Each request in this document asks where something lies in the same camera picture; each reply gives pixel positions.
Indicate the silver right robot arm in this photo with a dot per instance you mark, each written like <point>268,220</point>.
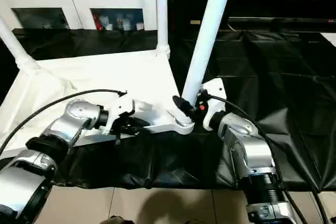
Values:
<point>249,150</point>

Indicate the dark metal rail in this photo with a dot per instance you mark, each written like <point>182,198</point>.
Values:
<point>275,21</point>

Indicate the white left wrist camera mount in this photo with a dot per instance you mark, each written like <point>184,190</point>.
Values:
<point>118,106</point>

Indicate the small tan label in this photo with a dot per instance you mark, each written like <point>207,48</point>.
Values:
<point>194,22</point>

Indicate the black cloth mat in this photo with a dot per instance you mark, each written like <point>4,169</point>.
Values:
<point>183,163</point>

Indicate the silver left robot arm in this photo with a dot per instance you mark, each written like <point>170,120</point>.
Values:
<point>71,121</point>

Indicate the white flat board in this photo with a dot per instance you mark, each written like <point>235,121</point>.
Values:
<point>330,39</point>

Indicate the white plastic table top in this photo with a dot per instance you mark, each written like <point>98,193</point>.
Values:
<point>105,74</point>

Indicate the white plastic table leg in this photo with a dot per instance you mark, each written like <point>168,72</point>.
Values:
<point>13,43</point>
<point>162,6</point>
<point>207,30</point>

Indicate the dark round robot part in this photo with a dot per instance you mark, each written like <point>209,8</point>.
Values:
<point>114,220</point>

